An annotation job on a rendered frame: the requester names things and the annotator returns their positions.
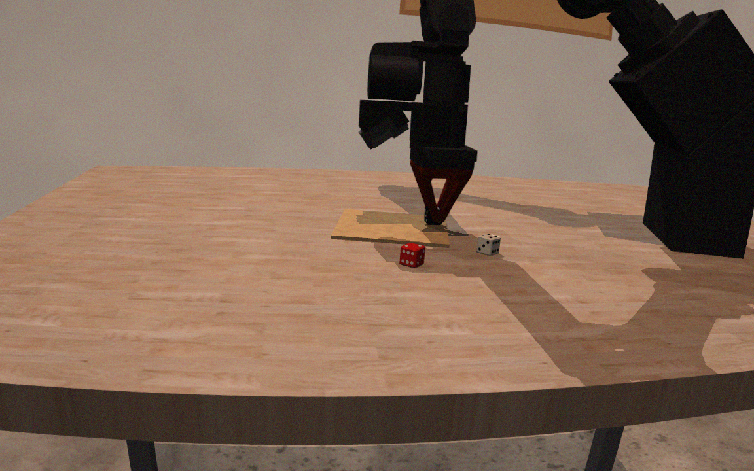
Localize orange flat mat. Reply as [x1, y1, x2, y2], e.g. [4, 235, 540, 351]
[331, 209, 450, 248]

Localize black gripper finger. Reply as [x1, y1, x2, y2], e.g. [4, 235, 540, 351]
[410, 160, 456, 208]
[417, 166, 473, 222]

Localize black die with white pips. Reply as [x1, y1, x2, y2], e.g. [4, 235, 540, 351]
[424, 207, 442, 225]

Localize beige die with black pips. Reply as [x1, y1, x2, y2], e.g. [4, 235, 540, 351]
[476, 234, 501, 256]

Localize red dice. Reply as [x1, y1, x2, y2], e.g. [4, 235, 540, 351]
[399, 243, 425, 268]

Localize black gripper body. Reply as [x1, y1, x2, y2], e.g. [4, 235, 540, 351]
[410, 103, 478, 170]

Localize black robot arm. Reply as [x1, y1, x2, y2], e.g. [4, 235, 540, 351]
[358, 0, 700, 150]

